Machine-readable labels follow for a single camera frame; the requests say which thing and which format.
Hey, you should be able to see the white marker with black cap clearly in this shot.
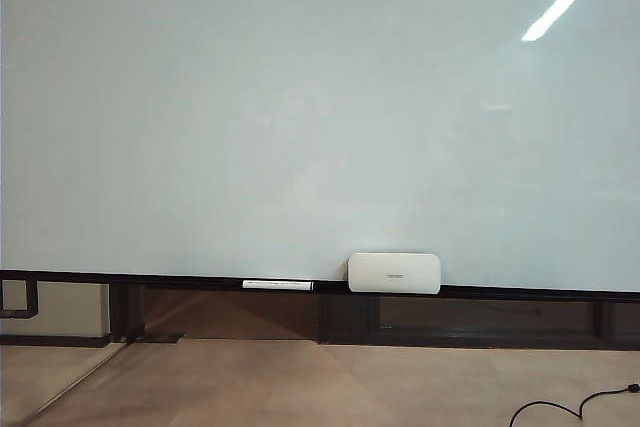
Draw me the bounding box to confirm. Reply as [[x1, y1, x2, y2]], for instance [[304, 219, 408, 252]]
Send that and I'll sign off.
[[242, 278, 316, 292]]

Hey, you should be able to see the white glass whiteboard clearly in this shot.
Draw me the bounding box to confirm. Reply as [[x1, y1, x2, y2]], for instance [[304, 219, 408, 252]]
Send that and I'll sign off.
[[0, 0, 640, 294]]

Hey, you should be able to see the white rectangular board eraser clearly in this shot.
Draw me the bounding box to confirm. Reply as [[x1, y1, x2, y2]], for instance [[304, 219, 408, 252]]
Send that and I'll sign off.
[[346, 251, 443, 295]]

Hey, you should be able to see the black baseboard strip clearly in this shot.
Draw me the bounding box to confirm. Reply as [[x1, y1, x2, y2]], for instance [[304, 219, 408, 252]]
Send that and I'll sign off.
[[0, 333, 112, 348]]

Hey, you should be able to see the dark brown wall base panel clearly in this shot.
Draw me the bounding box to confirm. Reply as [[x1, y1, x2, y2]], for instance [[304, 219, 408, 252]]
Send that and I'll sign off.
[[109, 280, 640, 348]]

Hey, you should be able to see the black square wall bracket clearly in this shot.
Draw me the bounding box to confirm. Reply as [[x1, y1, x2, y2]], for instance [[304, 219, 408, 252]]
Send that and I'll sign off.
[[0, 277, 40, 321]]

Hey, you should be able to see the black floor power cable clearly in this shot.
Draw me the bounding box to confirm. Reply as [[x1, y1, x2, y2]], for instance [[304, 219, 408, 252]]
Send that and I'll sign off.
[[509, 382, 640, 427]]

